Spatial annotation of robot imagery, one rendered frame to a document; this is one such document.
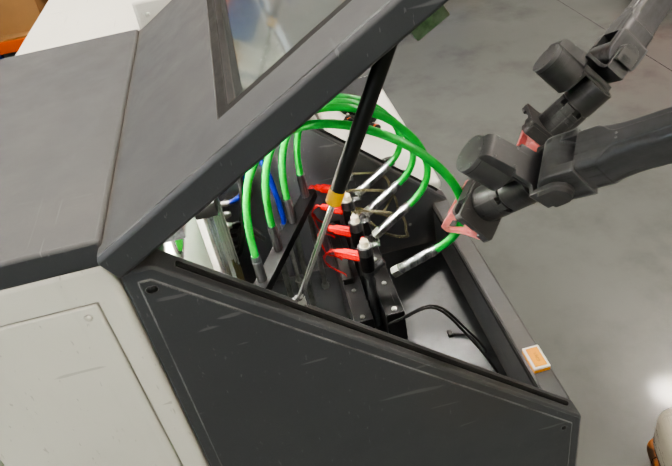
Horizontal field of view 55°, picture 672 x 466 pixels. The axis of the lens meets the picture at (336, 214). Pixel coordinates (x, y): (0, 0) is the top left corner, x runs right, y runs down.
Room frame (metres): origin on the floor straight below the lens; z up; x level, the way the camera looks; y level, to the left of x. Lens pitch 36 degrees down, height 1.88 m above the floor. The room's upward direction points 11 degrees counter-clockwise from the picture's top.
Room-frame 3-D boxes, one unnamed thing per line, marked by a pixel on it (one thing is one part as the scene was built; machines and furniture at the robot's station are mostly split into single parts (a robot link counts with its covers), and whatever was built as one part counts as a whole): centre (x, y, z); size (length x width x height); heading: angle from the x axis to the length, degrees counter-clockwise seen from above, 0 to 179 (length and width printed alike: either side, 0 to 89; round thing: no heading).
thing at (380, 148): (1.64, -0.13, 0.97); 0.70 x 0.22 x 0.03; 5
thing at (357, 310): (1.05, -0.03, 0.91); 0.34 x 0.10 x 0.15; 5
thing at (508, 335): (0.95, -0.28, 0.87); 0.62 x 0.04 x 0.16; 5
